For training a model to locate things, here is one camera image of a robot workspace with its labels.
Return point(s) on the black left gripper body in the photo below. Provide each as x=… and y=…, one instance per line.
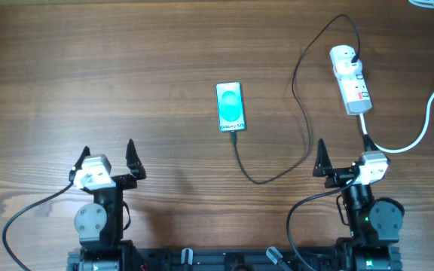
x=123, y=182

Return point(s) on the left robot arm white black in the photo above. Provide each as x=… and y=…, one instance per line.
x=100, y=224

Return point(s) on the white power strip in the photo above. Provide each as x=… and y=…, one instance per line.
x=354, y=92

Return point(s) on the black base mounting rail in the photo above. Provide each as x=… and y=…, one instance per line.
x=319, y=258

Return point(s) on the white USB charger plug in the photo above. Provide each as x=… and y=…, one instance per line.
x=344, y=68

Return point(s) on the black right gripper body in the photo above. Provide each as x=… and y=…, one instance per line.
x=339, y=177

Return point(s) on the blue screen Galaxy smartphone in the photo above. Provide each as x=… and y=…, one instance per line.
x=230, y=107

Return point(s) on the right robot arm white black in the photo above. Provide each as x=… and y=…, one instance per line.
x=374, y=223

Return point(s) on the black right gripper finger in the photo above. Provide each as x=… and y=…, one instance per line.
x=323, y=165
x=368, y=144

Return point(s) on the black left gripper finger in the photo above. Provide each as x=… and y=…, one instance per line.
x=133, y=162
x=85, y=153

